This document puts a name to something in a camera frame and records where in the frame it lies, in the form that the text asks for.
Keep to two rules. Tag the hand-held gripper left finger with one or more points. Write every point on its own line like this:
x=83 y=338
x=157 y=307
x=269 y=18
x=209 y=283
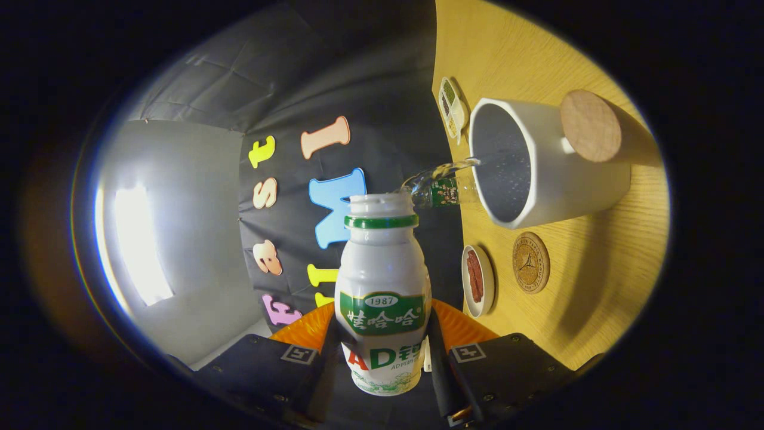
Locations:
x=262 y=370

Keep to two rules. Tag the dark red beans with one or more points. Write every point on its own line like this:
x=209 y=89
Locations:
x=444 y=106

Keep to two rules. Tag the red meat strip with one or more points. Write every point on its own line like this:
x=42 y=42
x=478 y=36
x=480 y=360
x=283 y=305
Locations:
x=470 y=272
x=478 y=280

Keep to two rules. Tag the green beans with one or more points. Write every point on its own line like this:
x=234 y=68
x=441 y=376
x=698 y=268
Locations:
x=448 y=91

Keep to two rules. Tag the wooden table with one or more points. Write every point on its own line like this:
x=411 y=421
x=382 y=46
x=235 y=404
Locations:
x=597 y=286

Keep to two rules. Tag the yellow beans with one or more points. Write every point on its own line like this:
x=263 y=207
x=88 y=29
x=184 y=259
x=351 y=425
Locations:
x=452 y=126

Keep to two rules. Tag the black backdrop cloth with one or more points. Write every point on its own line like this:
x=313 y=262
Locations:
x=358 y=71

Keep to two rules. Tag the white round plate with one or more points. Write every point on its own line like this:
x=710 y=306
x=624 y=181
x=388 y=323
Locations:
x=487 y=280

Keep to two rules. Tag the white juice bottle green label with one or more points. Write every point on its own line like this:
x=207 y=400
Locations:
x=382 y=269

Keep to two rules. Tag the clear plastic water bottle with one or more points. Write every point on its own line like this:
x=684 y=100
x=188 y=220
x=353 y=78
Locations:
x=444 y=192

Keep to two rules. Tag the white divided dish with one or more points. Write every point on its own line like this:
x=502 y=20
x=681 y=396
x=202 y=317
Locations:
x=459 y=113

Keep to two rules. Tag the round cork coaster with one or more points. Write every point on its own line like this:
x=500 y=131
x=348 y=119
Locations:
x=531 y=263

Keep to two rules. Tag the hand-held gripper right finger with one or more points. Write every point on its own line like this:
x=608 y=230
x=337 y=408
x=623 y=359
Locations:
x=513 y=370

